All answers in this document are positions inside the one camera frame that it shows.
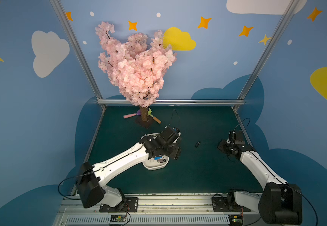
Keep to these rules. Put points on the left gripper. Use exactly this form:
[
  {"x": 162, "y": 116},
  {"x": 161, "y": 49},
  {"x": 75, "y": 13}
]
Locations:
[{"x": 173, "y": 152}]

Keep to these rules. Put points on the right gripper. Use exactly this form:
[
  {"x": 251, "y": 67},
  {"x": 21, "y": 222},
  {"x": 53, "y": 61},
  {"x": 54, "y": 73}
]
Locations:
[{"x": 225, "y": 147}]

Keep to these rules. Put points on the white storage box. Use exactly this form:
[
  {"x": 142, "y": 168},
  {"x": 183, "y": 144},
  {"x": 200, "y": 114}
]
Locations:
[{"x": 152, "y": 164}]

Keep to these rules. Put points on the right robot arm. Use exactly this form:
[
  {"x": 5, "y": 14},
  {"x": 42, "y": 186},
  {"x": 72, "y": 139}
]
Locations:
[{"x": 279, "y": 203}]

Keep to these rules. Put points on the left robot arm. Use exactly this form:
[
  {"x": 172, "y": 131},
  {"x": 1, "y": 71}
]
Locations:
[{"x": 153, "y": 151}]

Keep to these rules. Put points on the green table mat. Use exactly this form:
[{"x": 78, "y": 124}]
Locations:
[{"x": 204, "y": 169}]

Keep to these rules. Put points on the green orange toy tool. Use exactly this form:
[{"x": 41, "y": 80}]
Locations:
[{"x": 154, "y": 118}]

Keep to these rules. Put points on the pink marker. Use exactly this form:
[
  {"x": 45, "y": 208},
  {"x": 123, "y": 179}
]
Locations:
[{"x": 128, "y": 116}]

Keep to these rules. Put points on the right controller board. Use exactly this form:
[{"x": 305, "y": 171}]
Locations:
[{"x": 235, "y": 220}]

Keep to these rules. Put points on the controller board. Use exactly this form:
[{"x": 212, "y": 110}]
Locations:
[
  {"x": 235, "y": 220},
  {"x": 117, "y": 219}
]

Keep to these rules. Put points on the left controller board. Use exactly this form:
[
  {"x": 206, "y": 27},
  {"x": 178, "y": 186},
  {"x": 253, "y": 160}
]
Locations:
[{"x": 117, "y": 219}]

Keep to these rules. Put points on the pink cherry blossom tree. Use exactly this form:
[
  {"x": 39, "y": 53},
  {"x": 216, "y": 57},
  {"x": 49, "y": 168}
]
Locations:
[{"x": 135, "y": 67}]

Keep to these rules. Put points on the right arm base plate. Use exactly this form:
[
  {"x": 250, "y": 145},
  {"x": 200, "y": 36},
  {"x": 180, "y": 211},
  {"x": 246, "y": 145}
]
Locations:
[{"x": 220, "y": 204}]

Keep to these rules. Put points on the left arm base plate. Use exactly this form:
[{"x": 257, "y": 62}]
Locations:
[{"x": 129, "y": 205}]

